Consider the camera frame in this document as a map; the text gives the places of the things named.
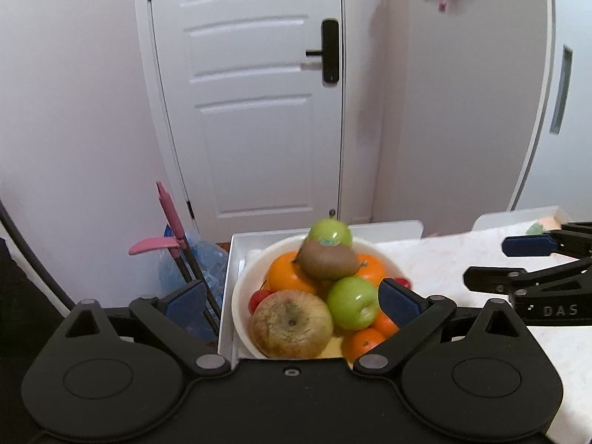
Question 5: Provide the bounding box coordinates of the cream ceramic bowl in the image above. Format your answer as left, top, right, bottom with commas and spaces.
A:
231, 233, 410, 361

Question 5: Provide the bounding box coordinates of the floral white tablecloth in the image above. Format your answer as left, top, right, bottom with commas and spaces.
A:
372, 215, 592, 444

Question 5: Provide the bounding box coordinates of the white door with narrow window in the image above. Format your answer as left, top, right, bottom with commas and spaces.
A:
506, 0, 592, 223

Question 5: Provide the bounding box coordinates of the large orange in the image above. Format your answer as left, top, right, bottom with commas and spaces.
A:
354, 253, 387, 287
267, 250, 320, 294

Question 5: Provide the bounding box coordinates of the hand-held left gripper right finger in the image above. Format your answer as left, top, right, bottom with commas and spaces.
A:
354, 277, 523, 375

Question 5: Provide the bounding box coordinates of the green apple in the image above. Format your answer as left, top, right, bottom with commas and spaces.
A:
307, 210, 353, 247
326, 276, 381, 331

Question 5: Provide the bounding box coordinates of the black curved pole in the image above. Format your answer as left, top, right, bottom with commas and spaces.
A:
0, 199, 77, 313

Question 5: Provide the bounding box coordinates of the black door lock handle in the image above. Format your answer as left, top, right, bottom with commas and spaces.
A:
305, 19, 340, 85

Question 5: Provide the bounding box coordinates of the blue plastic water bottle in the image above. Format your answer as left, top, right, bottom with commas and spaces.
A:
158, 225, 229, 340

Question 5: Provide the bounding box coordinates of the pink handled cleaning tool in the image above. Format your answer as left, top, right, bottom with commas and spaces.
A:
128, 180, 222, 331

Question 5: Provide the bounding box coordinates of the dark cloth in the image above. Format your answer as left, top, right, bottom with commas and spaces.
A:
0, 236, 70, 431

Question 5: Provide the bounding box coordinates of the small mandarin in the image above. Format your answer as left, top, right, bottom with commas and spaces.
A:
372, 310, 401, 337
341, 327, 387, 364

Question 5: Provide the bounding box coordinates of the white panelled door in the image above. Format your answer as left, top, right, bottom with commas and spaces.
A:
134, 0, 345, 241

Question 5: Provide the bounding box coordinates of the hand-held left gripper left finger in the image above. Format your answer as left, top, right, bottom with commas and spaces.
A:
62, 280, 232, 377

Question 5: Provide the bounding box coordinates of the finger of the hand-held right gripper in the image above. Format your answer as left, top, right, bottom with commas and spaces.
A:
463, 256, 592, 326
502, 222, 592, 258

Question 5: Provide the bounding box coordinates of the brown kiwi with sticker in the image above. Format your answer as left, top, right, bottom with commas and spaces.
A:
298, 240, 361, 281

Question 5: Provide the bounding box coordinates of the large brown russet apple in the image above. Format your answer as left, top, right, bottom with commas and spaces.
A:
252, 289, 334, 360

